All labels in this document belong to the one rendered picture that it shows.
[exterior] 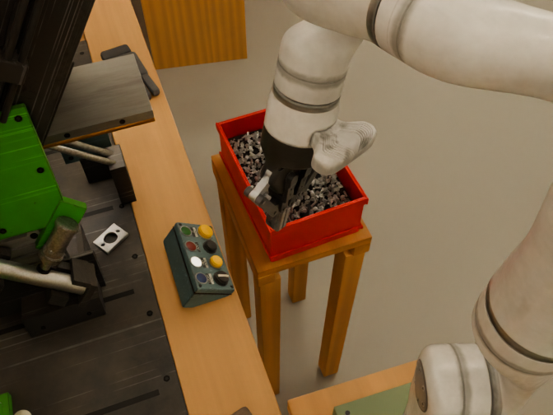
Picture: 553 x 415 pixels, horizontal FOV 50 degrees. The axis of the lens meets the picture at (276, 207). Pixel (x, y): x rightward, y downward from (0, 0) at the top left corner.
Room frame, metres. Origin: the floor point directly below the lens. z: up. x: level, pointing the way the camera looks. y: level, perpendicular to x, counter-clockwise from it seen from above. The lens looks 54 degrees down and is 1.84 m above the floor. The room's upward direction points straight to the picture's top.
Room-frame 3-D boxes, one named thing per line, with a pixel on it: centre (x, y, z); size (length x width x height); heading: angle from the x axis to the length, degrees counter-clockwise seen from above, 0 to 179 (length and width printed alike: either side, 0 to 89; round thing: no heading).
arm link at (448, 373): (0.23, -0.21, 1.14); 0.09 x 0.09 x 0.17; 1
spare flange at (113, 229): (0.62, 0.32, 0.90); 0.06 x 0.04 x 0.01; 143
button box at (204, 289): (0.55, 0.14, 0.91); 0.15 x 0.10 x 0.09; 20
